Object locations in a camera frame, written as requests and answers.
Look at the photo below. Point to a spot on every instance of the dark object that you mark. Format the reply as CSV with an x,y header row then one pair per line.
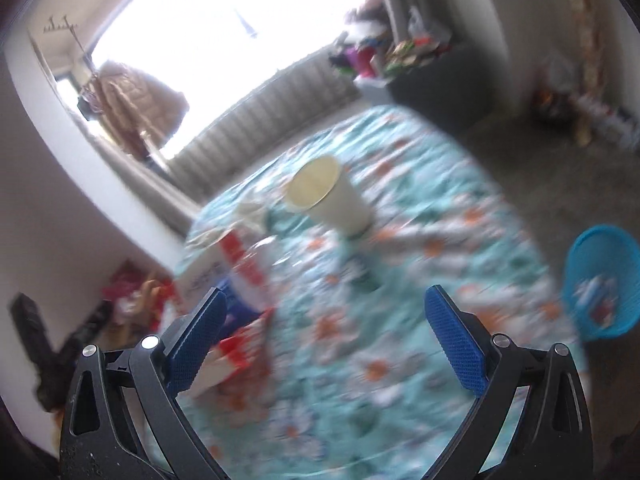
x,y
40,345

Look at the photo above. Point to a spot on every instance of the white plastic bag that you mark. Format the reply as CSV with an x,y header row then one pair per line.
x,y
419,22

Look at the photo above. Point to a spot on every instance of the pink bottle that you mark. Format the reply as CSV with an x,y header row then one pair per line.
x,y
366,60

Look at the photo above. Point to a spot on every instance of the beige puffer coat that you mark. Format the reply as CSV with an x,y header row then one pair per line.
x,y
135,105

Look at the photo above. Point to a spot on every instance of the grey cabinet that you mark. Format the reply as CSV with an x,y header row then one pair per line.
x,y
440,90

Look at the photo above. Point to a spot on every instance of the crumpled translucent plastic bag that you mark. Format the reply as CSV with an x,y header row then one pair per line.
x,y
557,72

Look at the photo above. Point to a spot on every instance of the red and white package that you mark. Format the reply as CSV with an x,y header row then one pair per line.
x,y
237,355

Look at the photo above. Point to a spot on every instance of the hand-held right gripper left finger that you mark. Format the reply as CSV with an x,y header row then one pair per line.
x,y
197,340

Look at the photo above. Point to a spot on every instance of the grey curtain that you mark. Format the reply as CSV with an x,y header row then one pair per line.
x,y
400,0

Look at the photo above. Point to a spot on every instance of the floral teal blanket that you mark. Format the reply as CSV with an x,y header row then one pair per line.
x,y
425,285

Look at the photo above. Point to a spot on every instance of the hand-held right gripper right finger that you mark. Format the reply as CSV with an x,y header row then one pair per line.
x,y
452,340

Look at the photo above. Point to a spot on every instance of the wall coat rack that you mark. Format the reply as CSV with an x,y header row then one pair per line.
x,y
62,26

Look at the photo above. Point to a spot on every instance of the cream paper cup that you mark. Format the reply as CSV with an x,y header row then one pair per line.
x,y
330,200

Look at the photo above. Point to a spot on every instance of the patterned paper roll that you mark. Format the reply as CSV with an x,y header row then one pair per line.
x,y
584,35

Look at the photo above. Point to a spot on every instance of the blue plastic basket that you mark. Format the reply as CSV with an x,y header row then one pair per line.
x,y
600,270

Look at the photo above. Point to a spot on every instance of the pile of colourful small items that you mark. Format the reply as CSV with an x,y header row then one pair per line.
x,y
410,50

